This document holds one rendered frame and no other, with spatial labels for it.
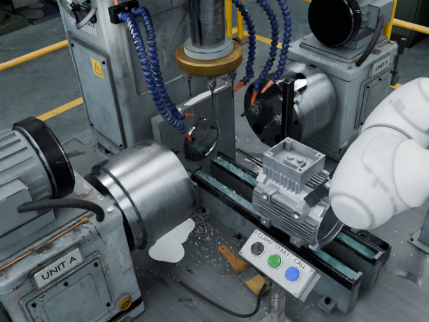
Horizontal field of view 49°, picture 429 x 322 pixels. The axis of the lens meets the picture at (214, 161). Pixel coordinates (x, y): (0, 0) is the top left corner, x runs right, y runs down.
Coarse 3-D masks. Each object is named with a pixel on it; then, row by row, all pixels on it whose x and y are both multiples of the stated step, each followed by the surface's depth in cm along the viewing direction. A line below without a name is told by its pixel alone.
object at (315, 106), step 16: (288, 64) 156; (304, 64) 153; (304, 80) 147; (320, 80) 149; (256, 96) 152; (272, 96) 146; (304, 96) 144; (320, 96) 147; (256, 112) 152; (272, 112) 150; (304, 112) 143; (320, 112) 148; (256, 128) 159; (272, 128) 153; (304, 128) 145; (320, 128) 155; (272, 144) 158
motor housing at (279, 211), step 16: (320, 176) 118; (256, 192) 123; (288, 192) 119; (304, 192) 117; (256, 208) 126; (272, 208) 121; (288, 208) 117; (288, 224) 119; (304, 224) 115; (320, 224) 127; (336, 224) 126; (304, 240) 118; (320, 240) 122
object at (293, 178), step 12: (276, 144) 122; (288, 144) 123; (300, 144) 122; (264, 156) 120; (276, 156) 124; (288, 156) 120; (300, 156) 123; (312, 156) 121; (324, 156) 118; (264, 168) 122; (276, 168) 118; (288, 168) 115; (300, 168) 114; (312, 168) 116; (276, 180) 120; (288, 180) 117; (300, 180) 114; (300, 192) 117
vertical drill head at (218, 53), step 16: (192, 0) 114; (208, 0) 113; (192, 16) 117; (208, 16) 115; (224, 16) 119; (192, 32) 120; (208, 32) 118; (224, 32) 121; (192, 48) 121; (208, 48) 120; (224, 48) 120; (240, 48) 125; (176, 64) 126; (192, 64) 120; (208, 64) 119; (224, 64) 119; (240, 64) 124; (208, 80) 123
